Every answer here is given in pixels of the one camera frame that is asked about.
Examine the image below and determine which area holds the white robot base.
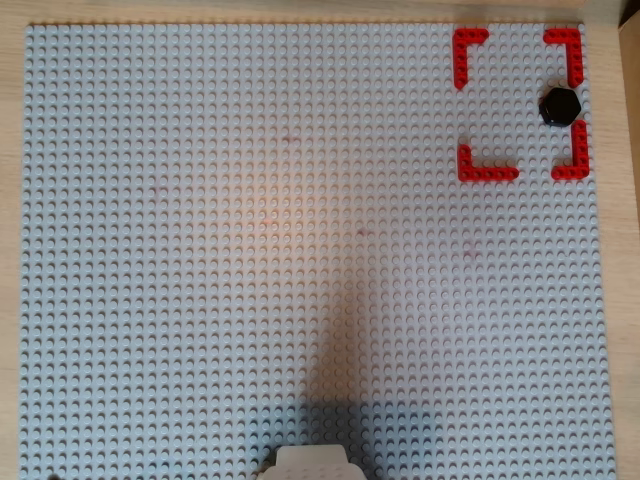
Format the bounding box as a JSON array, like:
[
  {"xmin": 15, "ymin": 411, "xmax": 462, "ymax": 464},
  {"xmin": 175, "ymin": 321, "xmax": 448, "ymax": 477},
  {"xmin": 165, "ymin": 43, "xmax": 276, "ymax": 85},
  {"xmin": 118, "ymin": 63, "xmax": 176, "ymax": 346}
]
[{"xmin": 258, "ymin": 443, "xmax": 365, "ymax": 480}]

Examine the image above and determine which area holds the red L-shaped Lego beam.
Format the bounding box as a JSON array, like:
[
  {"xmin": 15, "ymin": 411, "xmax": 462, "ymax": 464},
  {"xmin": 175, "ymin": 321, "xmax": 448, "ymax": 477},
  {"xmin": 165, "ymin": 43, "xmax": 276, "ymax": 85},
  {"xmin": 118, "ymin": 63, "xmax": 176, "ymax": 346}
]
[
  {"xmin": 550, "ymin": 119, "xmax": 591, "ymax": 182},
  {"xmin": 452, "ymin": 27, "xmax": 491, "ymax": 92},
  {"xmin": 457, "ymin": 143, "xmax": 521, "ymax": 184},
  {"xmin": 542, "ymin": 27, "xmax": 586, "ymax": 90}
]

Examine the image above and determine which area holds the grey Lego baseplate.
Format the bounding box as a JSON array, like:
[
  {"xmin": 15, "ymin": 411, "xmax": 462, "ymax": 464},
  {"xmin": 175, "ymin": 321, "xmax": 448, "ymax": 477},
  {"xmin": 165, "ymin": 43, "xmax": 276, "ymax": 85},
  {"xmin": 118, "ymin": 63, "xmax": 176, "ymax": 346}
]
[{"xmin": 18, "ymin": 21, "xmax": 620, "ymax": 480}]

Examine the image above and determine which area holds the black hexagonal Lego piece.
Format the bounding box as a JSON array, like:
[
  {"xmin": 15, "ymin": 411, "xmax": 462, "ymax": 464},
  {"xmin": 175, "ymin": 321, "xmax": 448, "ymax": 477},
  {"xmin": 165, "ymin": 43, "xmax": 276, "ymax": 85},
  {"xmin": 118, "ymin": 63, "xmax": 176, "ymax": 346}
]
[{"xmin": 537, "ymin": 85, "xmax": 583, "ymax": 128}]

